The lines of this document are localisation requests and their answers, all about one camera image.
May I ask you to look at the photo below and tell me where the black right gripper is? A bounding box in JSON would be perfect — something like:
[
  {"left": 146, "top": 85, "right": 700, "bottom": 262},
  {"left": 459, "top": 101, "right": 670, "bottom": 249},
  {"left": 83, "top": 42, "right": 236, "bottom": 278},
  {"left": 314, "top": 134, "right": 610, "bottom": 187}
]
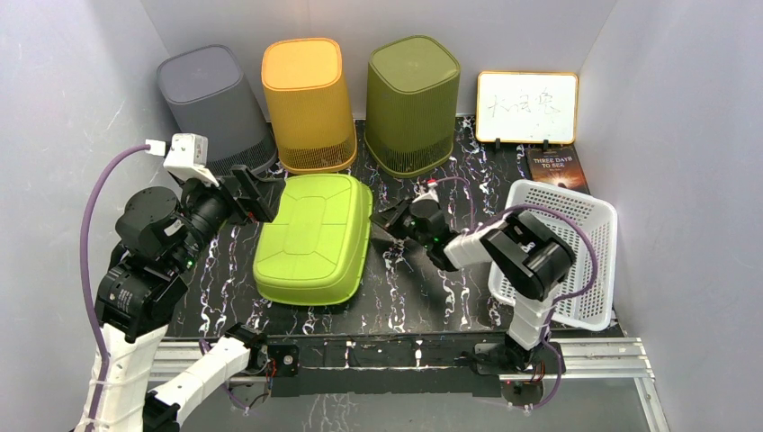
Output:
[{"left": 369, "top": 196, "right": 430, "bottom": 249}]

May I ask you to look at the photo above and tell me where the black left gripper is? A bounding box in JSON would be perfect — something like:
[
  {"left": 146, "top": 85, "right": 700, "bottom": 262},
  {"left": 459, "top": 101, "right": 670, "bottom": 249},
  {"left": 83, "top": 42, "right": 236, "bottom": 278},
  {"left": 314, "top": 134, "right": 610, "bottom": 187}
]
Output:
[{"left": 170, "top": 163, "right": 286, "bottom": 272}]

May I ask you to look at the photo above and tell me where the lime green plastic tub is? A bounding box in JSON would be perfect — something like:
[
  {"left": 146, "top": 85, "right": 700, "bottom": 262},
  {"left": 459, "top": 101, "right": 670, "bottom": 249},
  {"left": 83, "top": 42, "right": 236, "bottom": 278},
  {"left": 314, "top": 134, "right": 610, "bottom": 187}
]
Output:
[{"left": 253, "top": 174, "right": 373, "bottom": 307}]

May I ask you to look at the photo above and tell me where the orange mesh bin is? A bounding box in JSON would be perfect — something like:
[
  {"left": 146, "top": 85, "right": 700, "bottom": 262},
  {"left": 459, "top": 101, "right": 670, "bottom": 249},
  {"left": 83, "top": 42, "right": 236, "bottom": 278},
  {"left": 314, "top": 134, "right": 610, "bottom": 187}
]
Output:
[{"left": 261, "top": 38, "right": 358, "bottom": 175}]

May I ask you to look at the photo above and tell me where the grey mesh bin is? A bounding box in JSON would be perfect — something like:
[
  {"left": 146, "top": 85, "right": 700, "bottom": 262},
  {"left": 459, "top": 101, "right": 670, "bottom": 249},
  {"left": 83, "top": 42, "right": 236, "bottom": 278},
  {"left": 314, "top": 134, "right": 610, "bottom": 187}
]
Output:
[{"left": 157, "top": 44, "right": 277, "bottom": 176}]

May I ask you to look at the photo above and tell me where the olive green mesh bin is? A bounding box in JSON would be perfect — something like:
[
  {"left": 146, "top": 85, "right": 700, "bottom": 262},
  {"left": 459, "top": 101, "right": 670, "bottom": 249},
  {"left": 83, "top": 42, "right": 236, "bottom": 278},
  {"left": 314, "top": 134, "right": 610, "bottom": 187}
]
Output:
[{"left": 364, "top": 35, "right": 461, "bottom": 178}]

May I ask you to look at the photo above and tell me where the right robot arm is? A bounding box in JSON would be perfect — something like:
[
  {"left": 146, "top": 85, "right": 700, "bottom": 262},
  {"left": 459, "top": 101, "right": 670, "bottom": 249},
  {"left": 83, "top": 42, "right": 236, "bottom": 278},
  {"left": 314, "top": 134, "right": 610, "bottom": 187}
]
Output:
[{"left": 370, "top": 198, "right": 577, "bottom": 374}]

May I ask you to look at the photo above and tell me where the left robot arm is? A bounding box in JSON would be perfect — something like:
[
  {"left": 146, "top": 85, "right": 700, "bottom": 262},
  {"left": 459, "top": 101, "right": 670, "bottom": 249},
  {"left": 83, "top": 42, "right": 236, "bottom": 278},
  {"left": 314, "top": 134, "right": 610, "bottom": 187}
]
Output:
[{"left": 77, "top": 166, "right": 274, "bottom": 431}]

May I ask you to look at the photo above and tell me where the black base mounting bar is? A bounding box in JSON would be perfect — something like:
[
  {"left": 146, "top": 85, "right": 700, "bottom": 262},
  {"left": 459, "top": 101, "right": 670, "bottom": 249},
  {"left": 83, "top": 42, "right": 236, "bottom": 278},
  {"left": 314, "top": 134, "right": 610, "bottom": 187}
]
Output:
[{"left": 266, "top": 330, "right": 567, "bottom": 397}]

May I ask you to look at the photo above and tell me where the small whiteboard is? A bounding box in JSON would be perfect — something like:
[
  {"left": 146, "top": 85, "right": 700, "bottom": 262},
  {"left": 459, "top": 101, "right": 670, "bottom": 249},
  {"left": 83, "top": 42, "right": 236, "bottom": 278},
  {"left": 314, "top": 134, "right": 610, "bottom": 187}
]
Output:
[{"left": 474, "top": 71, "right": 579, "bottom": 145}]

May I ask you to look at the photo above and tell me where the dark paperback book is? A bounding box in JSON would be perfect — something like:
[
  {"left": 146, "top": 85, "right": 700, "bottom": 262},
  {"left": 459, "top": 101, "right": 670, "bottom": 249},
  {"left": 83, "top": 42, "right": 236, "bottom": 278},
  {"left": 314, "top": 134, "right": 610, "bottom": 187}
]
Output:
[{"left": 525, "top": 145, "right": 590, "bottom": 194}]

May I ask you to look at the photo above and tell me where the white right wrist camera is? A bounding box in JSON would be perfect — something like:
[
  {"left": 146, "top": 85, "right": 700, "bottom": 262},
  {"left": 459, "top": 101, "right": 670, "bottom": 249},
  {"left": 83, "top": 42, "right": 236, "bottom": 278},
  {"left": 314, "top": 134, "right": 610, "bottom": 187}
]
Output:
[{"left": 413, "top": 179, "right": 439, "bottom": 203}]

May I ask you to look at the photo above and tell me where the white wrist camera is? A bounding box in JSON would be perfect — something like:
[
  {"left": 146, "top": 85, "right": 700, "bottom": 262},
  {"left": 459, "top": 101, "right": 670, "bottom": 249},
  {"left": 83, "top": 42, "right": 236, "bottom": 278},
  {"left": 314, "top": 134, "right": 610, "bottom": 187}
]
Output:
[
  {"left": 413, "top": 179, "right": 439, "bottom": 203},
  {"left": 145, "top": 133, "right": 220, "bottom": 186}
]

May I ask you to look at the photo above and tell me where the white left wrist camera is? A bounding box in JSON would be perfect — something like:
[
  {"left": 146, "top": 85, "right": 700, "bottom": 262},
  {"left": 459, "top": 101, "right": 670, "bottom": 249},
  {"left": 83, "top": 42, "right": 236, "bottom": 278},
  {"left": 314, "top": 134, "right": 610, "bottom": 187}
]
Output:
[{"left": 145, "top": 133, "right": 220, "bottom": 186}]

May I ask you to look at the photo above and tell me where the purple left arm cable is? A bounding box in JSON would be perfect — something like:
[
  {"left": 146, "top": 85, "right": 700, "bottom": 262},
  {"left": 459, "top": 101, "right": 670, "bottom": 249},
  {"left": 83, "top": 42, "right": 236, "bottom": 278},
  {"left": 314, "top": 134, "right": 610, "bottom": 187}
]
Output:
[{"left": 78, "top": 142, "right": 153, "bottom": 432}]

